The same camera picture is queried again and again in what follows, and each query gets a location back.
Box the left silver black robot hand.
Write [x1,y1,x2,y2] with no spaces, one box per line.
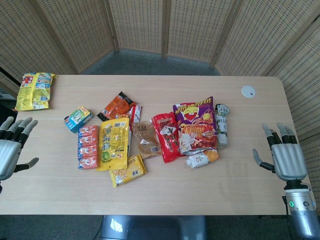
[0,116,40,181]

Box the small blue green box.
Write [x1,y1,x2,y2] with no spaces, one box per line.
[63,105,95,134]

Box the white round table grommet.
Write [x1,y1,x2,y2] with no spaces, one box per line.
[241,85,257,99]

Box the yellow cracker packet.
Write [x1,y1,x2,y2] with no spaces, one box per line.
[109,154,148,188]

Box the orange black snack packet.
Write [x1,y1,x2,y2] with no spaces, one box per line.
[96,91,138,123]

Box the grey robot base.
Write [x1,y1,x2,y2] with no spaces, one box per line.
[99,214,208,240]

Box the red white slim packet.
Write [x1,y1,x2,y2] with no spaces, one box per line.
[128,103,144,132]

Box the black equipment beside table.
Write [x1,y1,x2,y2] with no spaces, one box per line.
[0,66,18,126]

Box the large yellow snack bag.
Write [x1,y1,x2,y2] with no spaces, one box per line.
[14,71,56,112]

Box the woven wooden screen panel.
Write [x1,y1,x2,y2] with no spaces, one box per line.
[32,0,120,75]
[162,0,242,70]
[104,0,167,58]
[266,24,320,141]
[299,134,320,187]
[214,0,320,77]
[0,0,76,93]

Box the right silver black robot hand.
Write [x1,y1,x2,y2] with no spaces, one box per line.
[252,122,309,181]

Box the red four-pack snack box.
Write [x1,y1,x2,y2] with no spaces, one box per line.
[77,124,100,171]

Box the red snack bag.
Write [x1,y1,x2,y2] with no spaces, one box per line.
[151,111,186,164]

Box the clear packet of brown bread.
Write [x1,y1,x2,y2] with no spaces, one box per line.
[131,121,162,160]

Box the purple chips bag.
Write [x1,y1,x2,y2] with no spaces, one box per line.
[172,96,218,156]

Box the yellow green snack bag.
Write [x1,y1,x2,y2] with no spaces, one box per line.
[96,116,131,172]

